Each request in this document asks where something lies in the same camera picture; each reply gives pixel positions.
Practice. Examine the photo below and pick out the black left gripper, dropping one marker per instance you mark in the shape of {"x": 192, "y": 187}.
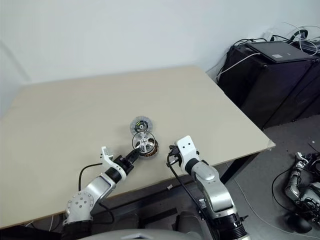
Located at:
{"x": 126, "y": 166}

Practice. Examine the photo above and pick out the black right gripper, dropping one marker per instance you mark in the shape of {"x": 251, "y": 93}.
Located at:
{"x": 175, "y": 156}

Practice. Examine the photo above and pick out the silver spoked rotor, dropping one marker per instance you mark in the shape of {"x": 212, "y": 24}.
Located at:
{"x": 143, "y": 143}

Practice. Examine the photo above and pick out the grey motor housing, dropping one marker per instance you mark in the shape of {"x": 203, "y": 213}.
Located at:
{"x": 152, "y": 153}

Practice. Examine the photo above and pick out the grey round motor lid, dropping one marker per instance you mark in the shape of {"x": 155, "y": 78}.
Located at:
{"x": 141, "y": 125}

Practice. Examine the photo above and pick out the spare silver robot arm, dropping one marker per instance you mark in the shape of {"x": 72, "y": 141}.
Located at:
{"x": 297, "y": 185}

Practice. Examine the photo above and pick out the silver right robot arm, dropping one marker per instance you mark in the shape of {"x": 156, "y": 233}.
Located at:
{"x": 212, "y": 185}

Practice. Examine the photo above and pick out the small connector at table edge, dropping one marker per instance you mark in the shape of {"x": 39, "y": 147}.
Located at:
{"x": 169, "y": 187}

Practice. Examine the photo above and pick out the black table leg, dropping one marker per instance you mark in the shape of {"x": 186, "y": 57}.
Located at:
{"x": 237, "y": 167}

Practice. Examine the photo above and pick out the clear table corner protector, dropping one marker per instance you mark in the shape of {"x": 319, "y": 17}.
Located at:
{"x": 270, "y": 145}

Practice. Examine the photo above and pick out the large black equipment case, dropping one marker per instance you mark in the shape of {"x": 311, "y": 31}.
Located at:
{"x": 270, "y": 90}

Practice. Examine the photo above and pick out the black dome-shaped object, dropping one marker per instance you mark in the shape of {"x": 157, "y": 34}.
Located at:
{"x": 298, "y": 223}

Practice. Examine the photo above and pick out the black flat laptop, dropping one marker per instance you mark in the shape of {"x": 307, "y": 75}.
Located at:
{"x": 280, "y": 51}

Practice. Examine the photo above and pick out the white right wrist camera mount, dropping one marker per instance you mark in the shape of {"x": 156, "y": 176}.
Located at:
{"x": 186, "y": 148}

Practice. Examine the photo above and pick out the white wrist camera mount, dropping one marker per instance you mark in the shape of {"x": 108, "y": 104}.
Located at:
{"x": 186, "y": 148}
{"x": 108, "y": 160}

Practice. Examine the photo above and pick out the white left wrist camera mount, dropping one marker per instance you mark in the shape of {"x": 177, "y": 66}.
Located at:
{"x": 108, "y": 160}

